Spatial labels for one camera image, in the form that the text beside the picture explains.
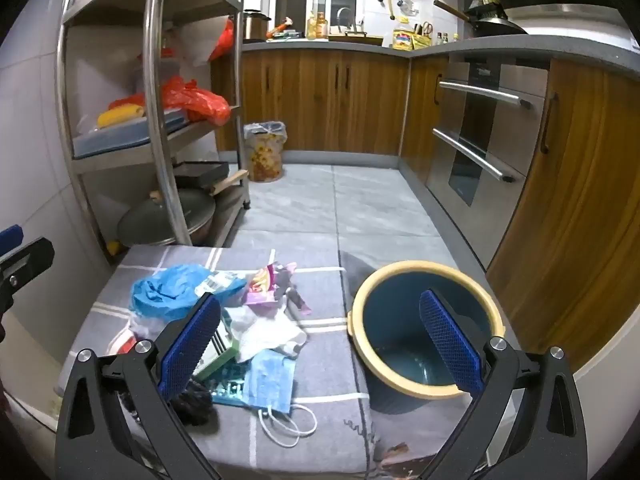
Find purple snack wrapper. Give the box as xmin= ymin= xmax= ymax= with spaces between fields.
xmin=242 ymin=262 xmax=298 ymax=318

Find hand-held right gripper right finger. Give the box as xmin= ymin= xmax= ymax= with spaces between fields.
xmin=418 ymin=288 xmax=589 ymax=480

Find white plastic bag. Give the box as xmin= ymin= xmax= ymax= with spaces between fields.
xmin=170 ymin=25 xmax=226 ymax=66

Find small red plastic bag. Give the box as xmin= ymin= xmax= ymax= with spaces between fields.
xmin=207 ymin=17 xmax=236 ymax=63

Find green and white box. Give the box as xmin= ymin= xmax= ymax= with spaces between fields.
xmin=192 ymin=320 xmax=241 ymax=378

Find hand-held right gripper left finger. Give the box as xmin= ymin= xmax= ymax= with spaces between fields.
xmin=55 ymin=292 xmax=222 ymax=480

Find yellow oil bottle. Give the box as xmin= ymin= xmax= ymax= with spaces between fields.
xmin=391 ymin=17 xmax=415 ymax=51

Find black wok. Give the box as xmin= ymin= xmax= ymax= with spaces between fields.
xmin=432 ymin=0 xmax=528 ymax=37

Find large red plastic bag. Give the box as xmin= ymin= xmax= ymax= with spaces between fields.
xmin=160 ymin=76 xmax=232 ymax=126

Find amber glass bottles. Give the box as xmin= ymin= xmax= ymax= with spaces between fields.
xmin=306 ymin=10 xmax=329 ymax=41

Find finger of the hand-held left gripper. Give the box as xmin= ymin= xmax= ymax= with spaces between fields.
xmin=0 ymin=236 xmax=55 ymax=313
xmin=0 ymin=224 xmax=24 ymax=253

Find patterned trash can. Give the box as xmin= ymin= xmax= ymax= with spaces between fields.
xmin=243 ymin=121 xmax=287 ymax=182

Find stainless steel shelf rack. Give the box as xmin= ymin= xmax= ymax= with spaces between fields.
xmin=54 ymin=0 xmax=251 ymax=261

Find blue bin with yellow rim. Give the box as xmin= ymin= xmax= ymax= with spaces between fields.
xmin=346 ymin=260 xmax=507 ymax=413

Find wooden kitchen cabinets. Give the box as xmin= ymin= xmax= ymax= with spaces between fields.
xmin=210 ymin=50 xmax=640 ymax=371

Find blue face mask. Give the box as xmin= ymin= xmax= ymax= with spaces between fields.
xmin=242 ymin=349 xmax=318 ymax=448

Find blue white snack packet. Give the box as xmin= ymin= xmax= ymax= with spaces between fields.
xmin=192 ymin=270 xmax=248 ymax=306

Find stainless built-in oven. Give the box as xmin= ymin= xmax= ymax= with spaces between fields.
xmin=425 ymin=52 xmax=551 ymax=271

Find wooden pan handle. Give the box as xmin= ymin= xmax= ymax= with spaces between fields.
xmin=210 ymin=169 xmax=249 ymax=196

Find white tissue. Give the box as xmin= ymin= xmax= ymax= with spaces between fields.
xmin=235 ymin=305 xmax=308 ymax=363

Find grey-blue tray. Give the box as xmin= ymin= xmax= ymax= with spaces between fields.
xmin=72 ymin=110 xmax=191 ymax=158

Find teal foil packet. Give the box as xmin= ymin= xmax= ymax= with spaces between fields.
xmin=210 ymin=360 xmax=251 ymax=403

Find black baking tray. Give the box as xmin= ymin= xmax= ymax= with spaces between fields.
xmin=174 ymin=161 xmax=230 ymax=191

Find black fuzzy scrunchie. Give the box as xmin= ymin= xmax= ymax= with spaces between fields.
xmin=170 ymin=380 xmax=216 ymax=426

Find white and red wrapper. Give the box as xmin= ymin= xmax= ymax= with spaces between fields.
xmin=107 ymin=310 xmax=166 ymax=361

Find grey checked mat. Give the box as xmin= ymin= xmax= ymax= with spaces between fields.
xmin=65 ymin=245 xmax=501 ymax=480

